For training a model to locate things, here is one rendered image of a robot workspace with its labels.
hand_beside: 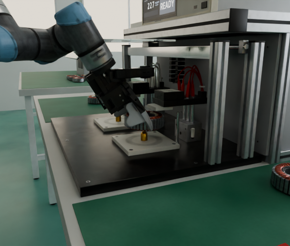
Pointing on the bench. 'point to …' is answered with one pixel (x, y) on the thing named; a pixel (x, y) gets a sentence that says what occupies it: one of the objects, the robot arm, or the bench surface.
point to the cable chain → (176, 69)
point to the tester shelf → (223, 25)
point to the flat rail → (171, 51)
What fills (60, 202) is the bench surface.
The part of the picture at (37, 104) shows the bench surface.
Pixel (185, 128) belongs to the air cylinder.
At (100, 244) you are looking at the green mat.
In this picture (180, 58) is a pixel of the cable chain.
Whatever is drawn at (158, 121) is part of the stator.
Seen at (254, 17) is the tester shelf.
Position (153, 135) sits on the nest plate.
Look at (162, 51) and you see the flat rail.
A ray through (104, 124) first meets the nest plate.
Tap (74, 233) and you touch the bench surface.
